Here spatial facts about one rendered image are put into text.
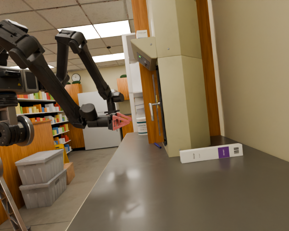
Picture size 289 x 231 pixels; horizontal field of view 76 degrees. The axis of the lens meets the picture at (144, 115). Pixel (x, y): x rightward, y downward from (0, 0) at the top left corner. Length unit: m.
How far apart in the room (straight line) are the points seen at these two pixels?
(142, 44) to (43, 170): 2.33
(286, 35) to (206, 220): 0.66
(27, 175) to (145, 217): 2.62
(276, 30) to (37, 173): 2.83
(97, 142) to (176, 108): 5.27
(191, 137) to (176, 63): 0.35
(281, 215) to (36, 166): 2.72
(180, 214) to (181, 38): 0.74
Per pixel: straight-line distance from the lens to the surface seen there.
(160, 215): 0.50
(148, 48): 0.91
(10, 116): 1.35
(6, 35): 0.80
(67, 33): 1.15
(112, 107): 1.33
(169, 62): 0.90
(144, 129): 1.63
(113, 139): 5.94
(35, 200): 3.10
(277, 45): 0.89
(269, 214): 0.52
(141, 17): 1.37
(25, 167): 2.99
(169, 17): 0.97
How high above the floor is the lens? 1.20
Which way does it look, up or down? 3 degrees down
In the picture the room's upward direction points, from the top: 7 degrees counter-clockwise
